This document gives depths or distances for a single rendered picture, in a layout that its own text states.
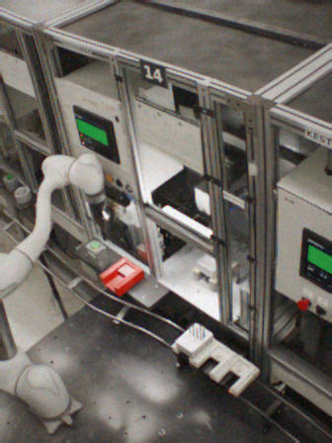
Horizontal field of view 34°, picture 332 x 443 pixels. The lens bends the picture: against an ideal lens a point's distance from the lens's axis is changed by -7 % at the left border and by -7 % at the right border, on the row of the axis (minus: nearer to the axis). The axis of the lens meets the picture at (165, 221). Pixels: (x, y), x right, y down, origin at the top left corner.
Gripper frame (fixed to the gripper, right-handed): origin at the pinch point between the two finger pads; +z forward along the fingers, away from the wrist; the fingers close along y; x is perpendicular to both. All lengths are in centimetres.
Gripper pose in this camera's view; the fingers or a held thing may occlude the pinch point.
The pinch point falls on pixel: (105, 233)
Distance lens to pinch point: 246.9
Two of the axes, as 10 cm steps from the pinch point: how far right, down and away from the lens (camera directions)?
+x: -7.7, 5.0, -4.0
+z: 1.1, 7.2, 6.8
